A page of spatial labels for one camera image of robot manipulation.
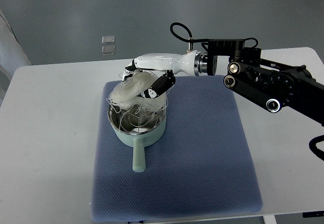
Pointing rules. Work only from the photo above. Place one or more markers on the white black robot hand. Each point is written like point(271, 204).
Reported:
point(193, 63)

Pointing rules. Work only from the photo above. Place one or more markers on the white vermicelli bundle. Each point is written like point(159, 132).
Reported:
point(125, 94)

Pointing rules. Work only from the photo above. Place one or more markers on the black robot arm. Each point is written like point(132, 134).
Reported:
point(268, 84)

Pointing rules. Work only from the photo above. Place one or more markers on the mint green steel pot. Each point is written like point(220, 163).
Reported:
point(137, 141)

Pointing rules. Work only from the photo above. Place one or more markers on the upper metal floor plate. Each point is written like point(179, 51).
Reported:
point(108, 39)

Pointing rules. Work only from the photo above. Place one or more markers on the blue textured mat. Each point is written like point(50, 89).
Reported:
point(201, 164)

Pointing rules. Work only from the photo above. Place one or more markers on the white cloth at left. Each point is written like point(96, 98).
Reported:
point(12, 54)

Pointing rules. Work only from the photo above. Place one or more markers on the wire steamer rack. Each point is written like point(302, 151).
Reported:
point(138, 121)

